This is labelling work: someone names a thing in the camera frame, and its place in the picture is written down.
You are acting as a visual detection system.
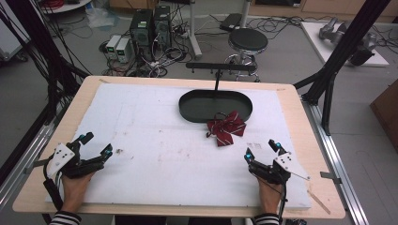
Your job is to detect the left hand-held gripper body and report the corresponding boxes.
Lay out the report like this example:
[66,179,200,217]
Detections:
[46,140,106,181]

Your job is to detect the grey metal bracket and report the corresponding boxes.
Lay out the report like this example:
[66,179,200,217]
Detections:
[23,158,51,175]
[319,171,343,185]

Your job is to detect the person's right hand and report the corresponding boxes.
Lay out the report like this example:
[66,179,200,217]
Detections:
[256,178,284,215]

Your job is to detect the white round table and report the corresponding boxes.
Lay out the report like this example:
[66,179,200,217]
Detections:
[39,0,94,15]

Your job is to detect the black round stool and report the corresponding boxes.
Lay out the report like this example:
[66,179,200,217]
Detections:
[224,27,269,83]

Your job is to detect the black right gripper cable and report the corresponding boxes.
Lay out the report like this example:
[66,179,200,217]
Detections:
[277,179,288,223]

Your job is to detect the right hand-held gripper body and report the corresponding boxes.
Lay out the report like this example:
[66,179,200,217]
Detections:
[248,152,311,186]

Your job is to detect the black flat box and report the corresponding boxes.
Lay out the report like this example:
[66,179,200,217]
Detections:
[220,12,243,32]

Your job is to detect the brown wooden cabinet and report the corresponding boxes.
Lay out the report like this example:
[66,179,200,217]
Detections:
[370,79,398,154]

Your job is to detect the white table leg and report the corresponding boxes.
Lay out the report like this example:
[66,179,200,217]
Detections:
[187,0,203,60]
[238,0,253,29]

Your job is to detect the person's left hand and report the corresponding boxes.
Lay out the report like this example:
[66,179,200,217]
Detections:
[60,172,95,213]

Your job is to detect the black frame post with cables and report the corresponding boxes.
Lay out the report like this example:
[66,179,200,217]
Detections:
[0,0,92,126]

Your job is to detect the white floor board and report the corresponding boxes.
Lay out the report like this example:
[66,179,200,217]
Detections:
[299,21,390,68]

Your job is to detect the tangle of floor cables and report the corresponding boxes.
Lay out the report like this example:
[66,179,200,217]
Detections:
[99,27,192,79]

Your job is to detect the black stand with oval tray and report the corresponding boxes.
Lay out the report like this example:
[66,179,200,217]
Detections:
[178,61,258,124]

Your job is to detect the aluminium rail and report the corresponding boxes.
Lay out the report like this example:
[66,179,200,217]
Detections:
[301,96,371,225]
[0,102,69,211]

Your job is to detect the white power supply unit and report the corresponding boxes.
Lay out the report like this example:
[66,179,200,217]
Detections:
[105,34,122,59]
[115,37,131,64]

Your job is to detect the thin wooden stick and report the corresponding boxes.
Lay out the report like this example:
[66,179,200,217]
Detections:
[307,189,331,216]

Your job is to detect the black floor cables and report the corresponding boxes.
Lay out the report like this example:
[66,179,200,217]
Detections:
[247,14,317,36]

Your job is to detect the dark red striped bow tie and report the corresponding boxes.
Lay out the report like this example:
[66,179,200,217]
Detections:
[206,110,247,147]

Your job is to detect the black computer tower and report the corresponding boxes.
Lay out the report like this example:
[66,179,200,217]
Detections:
[130,8,155,61]
[153,5,173,50]

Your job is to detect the clear plastic bag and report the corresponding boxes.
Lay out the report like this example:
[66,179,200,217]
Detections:
[84,7,120,30]

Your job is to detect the white foam mat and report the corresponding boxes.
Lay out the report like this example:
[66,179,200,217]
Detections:
[45,82,313,210]

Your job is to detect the white cabinet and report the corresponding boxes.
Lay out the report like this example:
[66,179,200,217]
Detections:
[0,10,31,63]

